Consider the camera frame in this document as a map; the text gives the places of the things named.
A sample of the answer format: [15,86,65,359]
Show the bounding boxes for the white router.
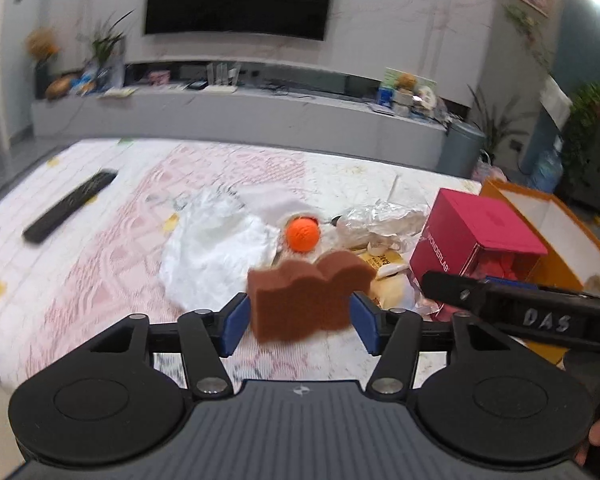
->
[205,62,241,94]

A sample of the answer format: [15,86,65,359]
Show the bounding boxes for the orange cardboard box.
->
[480,178,600,366]

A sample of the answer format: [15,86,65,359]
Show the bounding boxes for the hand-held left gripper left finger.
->
[87,292,251,400]

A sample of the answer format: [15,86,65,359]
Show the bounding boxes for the trailing vine plant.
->
[502,4,554,76]

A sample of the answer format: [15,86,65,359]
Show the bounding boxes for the snake plant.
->
[467,85,531,162]

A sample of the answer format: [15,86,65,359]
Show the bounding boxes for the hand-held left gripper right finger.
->
[350,291,516,397]

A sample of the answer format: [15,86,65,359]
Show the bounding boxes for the white marble television console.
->
[30,60,449,172]

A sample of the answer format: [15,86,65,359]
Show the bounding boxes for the brown round bread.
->
[45,76,74,101]

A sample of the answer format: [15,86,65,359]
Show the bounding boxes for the green plant in glass vase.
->
[77,10,136,94]

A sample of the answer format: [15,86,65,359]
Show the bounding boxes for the orange ball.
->
[285,217,322,253]

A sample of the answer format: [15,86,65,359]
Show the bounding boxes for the brown sponge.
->
[247,250,376,344]

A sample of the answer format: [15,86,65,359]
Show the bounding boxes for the clear plastic wrap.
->
[336,199,428,252]

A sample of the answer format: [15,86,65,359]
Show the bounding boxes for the bushy green pothos plant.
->
[562,82,600,191]

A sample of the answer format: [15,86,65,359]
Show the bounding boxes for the white hanging cloth bag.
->
[539,75,575,131]

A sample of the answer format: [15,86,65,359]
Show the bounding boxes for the green picture board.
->
[384,67,439,111]

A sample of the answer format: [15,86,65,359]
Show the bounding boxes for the white tissue paper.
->
[240,185,322,223]

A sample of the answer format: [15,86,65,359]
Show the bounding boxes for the blue water bottle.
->
[530,135,566,194]

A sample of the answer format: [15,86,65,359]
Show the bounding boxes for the black remote control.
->
[22,170,119,246]

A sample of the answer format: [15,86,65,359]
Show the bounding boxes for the yellow snack packet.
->
[355,250,407,281]

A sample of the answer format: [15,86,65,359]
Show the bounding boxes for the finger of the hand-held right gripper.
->
[421,270,503,328]

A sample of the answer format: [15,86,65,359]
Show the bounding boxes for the grey trash can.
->
[436,121,487,179]

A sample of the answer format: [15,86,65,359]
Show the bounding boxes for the yellow cloth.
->
[371,274,432,312]

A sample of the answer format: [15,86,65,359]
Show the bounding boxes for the dried flowers in vase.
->
[26,27,61,100]

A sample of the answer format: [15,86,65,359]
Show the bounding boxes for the red box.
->
[410,188,549,322]

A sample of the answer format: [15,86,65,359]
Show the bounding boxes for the pink woven basket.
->
[472,152,507,182]

